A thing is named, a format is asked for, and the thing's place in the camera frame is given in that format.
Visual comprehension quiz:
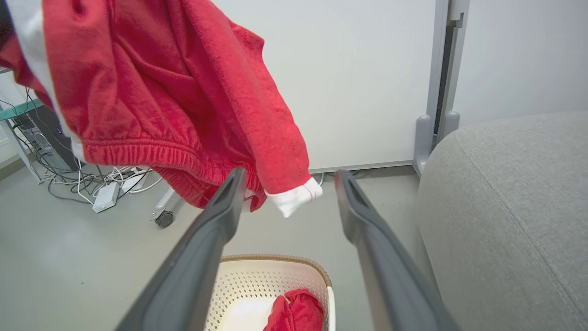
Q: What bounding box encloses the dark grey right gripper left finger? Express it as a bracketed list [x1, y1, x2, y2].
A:
[115, 167, 248, 331]

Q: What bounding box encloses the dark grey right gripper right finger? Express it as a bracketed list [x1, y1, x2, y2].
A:
[334, 169, 461, 331]

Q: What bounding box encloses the small red garment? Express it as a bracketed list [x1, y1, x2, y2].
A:
[263, 289, 325, 331]

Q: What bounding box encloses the red sweatshirt with white cuffs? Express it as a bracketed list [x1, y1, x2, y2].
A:
[0, 0, 323, 218]

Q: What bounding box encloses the cream perforated laundry basket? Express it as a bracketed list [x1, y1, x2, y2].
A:
[204, 254, 336, 331]

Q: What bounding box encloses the black caster wheel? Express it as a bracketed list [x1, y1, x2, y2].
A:
[151, 186, 185, 228]

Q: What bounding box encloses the white power adapter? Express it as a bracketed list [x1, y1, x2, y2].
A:
[121, 169, 148, 194]

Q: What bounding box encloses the grey fabric sofa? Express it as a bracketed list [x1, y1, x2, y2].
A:
[416, 110, 588, 331]

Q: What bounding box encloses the white mobile partition board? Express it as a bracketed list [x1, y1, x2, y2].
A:
[211, 0, 470, 177]

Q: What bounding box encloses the black computer tower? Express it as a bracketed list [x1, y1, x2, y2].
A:
[27, 107, 86, 172]

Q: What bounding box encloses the green glass top desk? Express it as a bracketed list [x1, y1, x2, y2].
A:
[0, 98, 45, 184]

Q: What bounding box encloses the white loose cable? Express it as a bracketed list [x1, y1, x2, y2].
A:
[76, 159, 164, 205]

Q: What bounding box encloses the black cable tangle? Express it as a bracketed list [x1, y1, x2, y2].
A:
[0, 87, 138, 205]

